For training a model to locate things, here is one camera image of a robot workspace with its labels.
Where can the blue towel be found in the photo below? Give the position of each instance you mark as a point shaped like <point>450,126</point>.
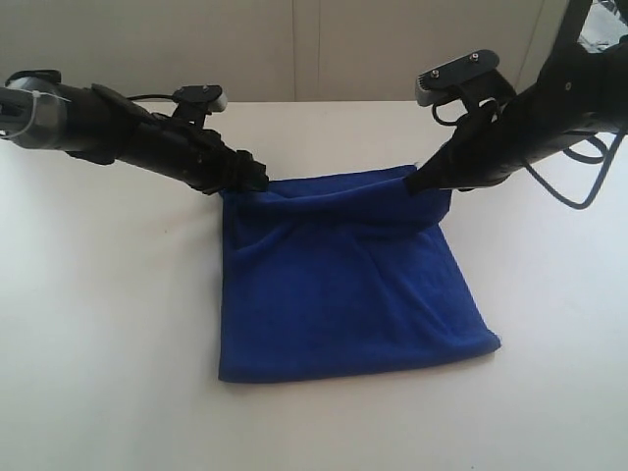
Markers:
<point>339,276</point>

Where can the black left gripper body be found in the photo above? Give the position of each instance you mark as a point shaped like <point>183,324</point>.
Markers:
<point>181,151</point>

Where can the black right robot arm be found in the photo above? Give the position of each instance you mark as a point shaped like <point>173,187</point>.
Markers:
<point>576,95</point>

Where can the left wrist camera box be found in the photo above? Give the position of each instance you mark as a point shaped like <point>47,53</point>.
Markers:
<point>195,102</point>

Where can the black window frame post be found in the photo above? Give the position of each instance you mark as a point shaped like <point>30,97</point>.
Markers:
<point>571,24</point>

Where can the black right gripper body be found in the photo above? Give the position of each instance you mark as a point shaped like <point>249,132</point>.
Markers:
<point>526,131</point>

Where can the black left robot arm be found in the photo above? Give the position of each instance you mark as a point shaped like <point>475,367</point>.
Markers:
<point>100,125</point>

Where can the beige wall panel partition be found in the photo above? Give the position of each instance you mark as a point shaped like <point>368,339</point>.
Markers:
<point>273,50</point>

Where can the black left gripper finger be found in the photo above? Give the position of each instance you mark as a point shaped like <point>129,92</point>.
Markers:
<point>244,173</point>

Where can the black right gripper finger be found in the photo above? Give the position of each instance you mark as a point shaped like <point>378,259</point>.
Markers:
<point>439,172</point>

